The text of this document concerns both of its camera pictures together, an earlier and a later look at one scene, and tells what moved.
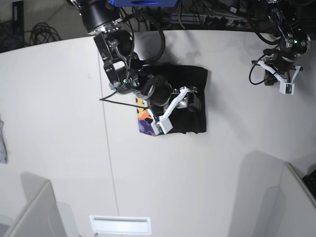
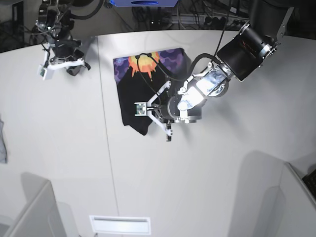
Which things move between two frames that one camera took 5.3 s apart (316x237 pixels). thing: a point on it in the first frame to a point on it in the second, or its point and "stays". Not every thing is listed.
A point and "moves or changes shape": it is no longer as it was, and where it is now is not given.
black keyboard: [310, 181] stays
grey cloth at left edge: [3, 157] stays
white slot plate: [121, 224] stays
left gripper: [282, 62] to [170, 109]
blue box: [144, 3] stays
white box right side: [299, 217] stays
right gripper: [156, 89] to [66, 49]
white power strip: [212, 18] stays
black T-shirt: [180, 78] moves or changes shape
